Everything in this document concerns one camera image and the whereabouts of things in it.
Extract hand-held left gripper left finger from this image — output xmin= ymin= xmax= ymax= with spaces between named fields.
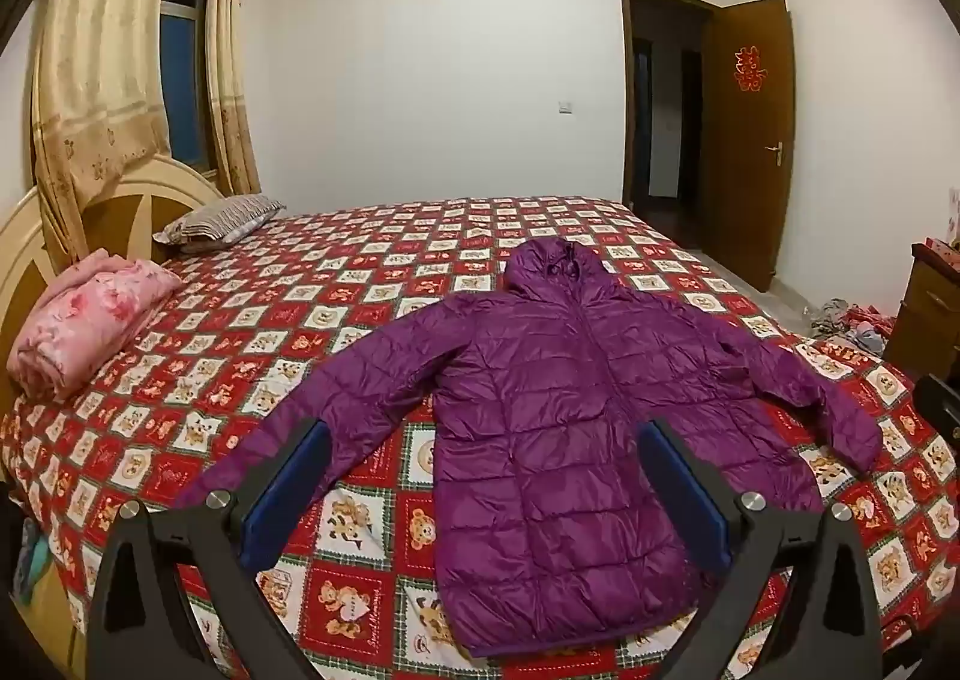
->
xmin=85 ymin=417 xmax=335 ymax=680

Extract pink folded blanket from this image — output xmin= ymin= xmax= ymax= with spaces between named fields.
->
xmin=6 ymin=252 xmax=185 ymax=402

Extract pile of clothes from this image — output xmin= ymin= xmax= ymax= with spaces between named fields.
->
xmin=810 ymin=297 xmax=897 ymax=355

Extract grey striped pillow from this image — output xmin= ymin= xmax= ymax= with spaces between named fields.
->
xmin=152 ymin=194 xmax=287 ymax=253

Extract bed with red patterned quilt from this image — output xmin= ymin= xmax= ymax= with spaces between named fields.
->
xmin=0 ymin=194 xmax=960 ymax=680

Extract red paper door decoration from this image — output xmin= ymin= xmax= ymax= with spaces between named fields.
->
xmin=733 ymin=44 xmax=767 ymax=92

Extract dark wooden door frame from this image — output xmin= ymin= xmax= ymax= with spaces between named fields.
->
xmin=619 ymin=0 xmax=725 ymax=208

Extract window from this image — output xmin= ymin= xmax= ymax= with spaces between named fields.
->
xmin=154 ymin=0 xmax=226 ymax=175

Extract cream wooden headboard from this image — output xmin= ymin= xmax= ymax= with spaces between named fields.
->
xmin=0 ymin=153 xmax=228 ymax=396

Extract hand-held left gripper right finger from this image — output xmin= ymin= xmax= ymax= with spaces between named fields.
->
xmin=636 ymin=417 xmax=886 ymax=680

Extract brown wooden cabinet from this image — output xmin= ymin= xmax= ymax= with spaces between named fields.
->
xmin=885 ymin=241 xmax=960 ymax=381

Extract beige floral curtain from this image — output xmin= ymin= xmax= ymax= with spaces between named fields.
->
xmin=204 ymin=0 xmax=262 ymax=195
xmin=30 ymin=0 xmax=177 ymax=261

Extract brown wooden door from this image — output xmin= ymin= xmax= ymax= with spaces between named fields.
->
xmin=701 ymin=0 xmax=796 ymax=293

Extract purple puffer jacket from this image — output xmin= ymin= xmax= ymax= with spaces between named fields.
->
xmin=176 ymin=237 xmax=884 ymax=662

